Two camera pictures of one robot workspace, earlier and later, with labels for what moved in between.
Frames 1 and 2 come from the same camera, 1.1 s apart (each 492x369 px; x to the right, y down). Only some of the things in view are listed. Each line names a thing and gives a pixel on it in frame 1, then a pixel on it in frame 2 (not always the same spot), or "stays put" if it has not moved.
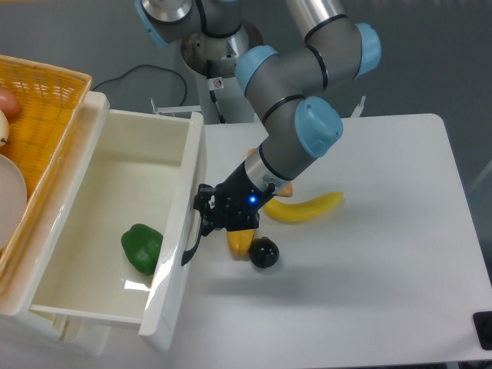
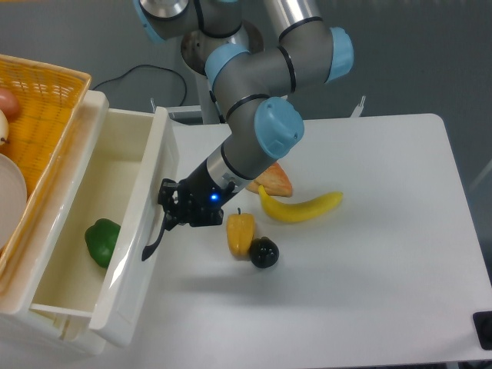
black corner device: (483, 321) stays put
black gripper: (237, 200) -> (200, 201)
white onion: (4, 130) stays put
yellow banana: (284, 212) stays put
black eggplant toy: (264, 252) stays put
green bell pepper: (142, 245) -> (101, 238)
